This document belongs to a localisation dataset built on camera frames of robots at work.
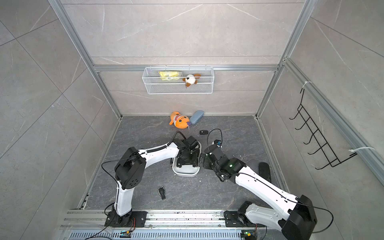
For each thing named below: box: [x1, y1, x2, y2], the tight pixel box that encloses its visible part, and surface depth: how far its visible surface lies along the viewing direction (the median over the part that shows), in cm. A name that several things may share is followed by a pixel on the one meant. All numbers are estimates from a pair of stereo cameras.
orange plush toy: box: [169, 111, 192, 129], surface depth 109 cm
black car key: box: [199, 130, 209, 135], surface depth 110 cm
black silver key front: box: [158, 186, 166, 200], surface depth 83 cm
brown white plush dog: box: [182, 73, 201, 89], surface depth 87 cm
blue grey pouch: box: [189, 110, 205, 125], surface depth 118 cm
